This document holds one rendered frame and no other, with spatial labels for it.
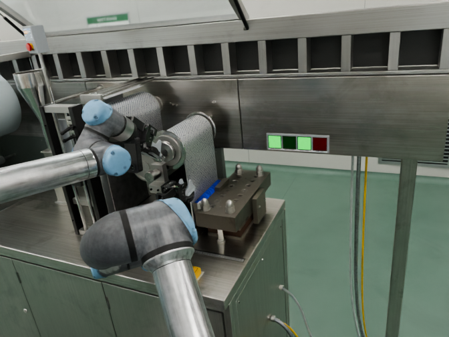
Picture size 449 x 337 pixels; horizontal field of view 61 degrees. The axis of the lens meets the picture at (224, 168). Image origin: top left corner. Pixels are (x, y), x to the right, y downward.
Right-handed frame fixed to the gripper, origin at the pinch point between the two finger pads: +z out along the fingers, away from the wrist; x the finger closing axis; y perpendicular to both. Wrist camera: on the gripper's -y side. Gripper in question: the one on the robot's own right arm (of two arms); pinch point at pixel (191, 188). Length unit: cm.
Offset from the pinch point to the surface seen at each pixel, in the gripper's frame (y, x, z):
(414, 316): -109, -85, 78
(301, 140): 10.6, -34.7, 29.2
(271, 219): -19.0, -25.3, 16.1
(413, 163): -3, -76, 46
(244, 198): -6.0, -18.2, 7.4
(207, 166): 3.4, -0.3, 13.8
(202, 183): -1.5, -0.3, 7.8
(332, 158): -92, -9, 263
